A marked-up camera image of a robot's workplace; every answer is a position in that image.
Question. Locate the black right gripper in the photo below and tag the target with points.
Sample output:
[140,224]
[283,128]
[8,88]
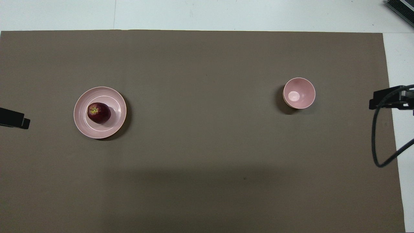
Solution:
[409,97]

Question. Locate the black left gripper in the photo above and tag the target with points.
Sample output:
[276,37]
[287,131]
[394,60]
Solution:
[11,117]

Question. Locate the red apple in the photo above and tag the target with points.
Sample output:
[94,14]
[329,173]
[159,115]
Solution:
[99,113]

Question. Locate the pink plate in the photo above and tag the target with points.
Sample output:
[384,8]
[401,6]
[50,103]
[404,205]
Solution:
[103,129]

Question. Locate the pink bowl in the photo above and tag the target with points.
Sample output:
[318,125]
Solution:
[299,92]

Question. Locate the grey ribbed device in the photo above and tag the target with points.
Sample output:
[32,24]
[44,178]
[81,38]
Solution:
[402,8]

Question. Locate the brown table mat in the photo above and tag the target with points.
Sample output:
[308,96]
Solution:
[207,145]

